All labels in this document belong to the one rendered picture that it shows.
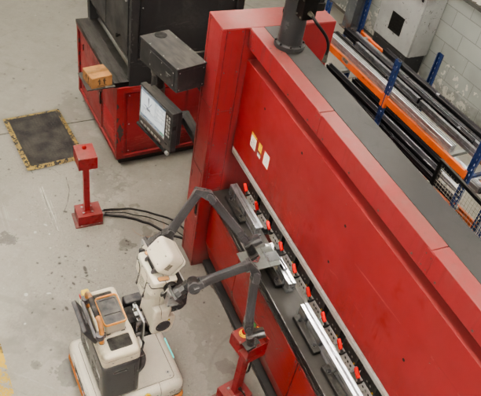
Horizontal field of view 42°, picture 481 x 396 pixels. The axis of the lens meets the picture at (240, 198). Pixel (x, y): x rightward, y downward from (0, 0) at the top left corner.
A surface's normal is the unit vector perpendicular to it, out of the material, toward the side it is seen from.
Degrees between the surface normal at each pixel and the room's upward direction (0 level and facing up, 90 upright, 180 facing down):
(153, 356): 0
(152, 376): 0
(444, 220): 0
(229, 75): 90
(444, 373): 90
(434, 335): 90
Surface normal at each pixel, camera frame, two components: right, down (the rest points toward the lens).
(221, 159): 0.39, 0.66
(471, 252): 0.15, -0.73
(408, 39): -0.88, 0.21
